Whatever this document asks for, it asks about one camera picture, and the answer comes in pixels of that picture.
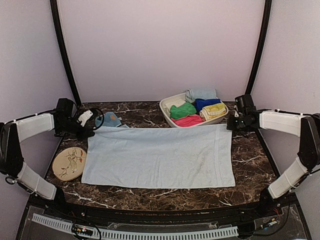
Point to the white slotted cable duct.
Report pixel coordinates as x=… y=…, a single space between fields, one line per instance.
x=122 y=231

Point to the black front rail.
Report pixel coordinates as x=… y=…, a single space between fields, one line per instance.
x=96 y=215

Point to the round bird painted plate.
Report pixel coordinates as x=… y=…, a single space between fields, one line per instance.
x=69 y=164

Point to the blue patterned cartoon towel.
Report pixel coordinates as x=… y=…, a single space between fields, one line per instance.
x=109 y=119

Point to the rolled light blue towel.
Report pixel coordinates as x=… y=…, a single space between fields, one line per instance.
x=205 y=94

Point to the right black frame post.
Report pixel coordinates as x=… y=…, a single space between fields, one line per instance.
x=260 y=46

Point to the white plastic basin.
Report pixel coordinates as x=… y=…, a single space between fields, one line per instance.
x=182 y=96

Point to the dark blue rolled towel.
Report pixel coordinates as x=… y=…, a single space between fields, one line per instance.
x=199 y=104

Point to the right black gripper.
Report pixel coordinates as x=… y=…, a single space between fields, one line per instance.
x=231 y=126

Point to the cream folded towel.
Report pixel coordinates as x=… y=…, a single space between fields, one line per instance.
x=177 y=103

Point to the pink folded towel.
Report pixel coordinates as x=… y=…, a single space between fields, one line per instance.
x=188 y=121

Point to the black frame post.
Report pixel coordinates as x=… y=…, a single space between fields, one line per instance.
x=63 y=51
x=260 y=46

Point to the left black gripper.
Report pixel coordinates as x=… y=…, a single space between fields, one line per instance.
x=85 y=134

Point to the yellow white rolled towel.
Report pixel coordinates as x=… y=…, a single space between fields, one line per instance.
x=212 y=111

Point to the left black frame post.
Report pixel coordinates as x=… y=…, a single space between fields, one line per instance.
x=63 y=51

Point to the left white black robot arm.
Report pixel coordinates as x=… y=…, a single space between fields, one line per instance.
x=20 y=140

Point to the green folded towel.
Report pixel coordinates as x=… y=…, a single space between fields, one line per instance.
x=182 y=111

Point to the large light blue towel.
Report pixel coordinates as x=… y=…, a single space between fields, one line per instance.
x=160 y=158

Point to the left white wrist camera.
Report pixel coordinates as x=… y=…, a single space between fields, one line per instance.
x=84 y=117

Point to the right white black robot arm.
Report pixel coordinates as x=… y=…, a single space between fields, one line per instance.
x=294 y=142

